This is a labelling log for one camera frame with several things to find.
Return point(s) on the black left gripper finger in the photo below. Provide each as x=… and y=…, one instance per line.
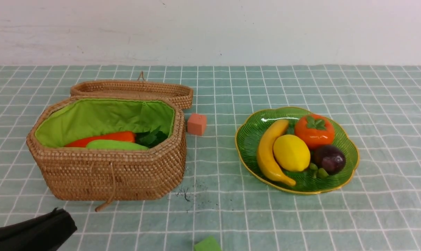
x=47, y=232

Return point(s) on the light green toy gourd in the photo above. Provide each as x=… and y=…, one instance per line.
x=115, y=145

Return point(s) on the purple toy mangosteen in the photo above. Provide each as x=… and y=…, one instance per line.
x=327, y=159

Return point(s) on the orange toy carrot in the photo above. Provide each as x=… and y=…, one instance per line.
x=122, y=136

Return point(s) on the white toy radish green leaves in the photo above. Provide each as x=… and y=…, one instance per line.
x=150, y=139

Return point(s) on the orange toy persimmon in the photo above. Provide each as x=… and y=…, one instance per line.
x=315, y=131

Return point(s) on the yellow toy lemon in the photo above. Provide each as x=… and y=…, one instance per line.
x=291, y=153

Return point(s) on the yellow toy banana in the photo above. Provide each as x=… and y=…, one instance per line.
x=265, y=157

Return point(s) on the teal checkered tablecloth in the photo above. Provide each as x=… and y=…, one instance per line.
x=379, y=210

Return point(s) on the woven rattan basket green lining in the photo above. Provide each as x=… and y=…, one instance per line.
x=109, y=174

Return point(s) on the green foam cube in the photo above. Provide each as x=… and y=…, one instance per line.
x=207, y=244

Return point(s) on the salmon pink foam cube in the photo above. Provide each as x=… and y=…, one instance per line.
x=196, y=124

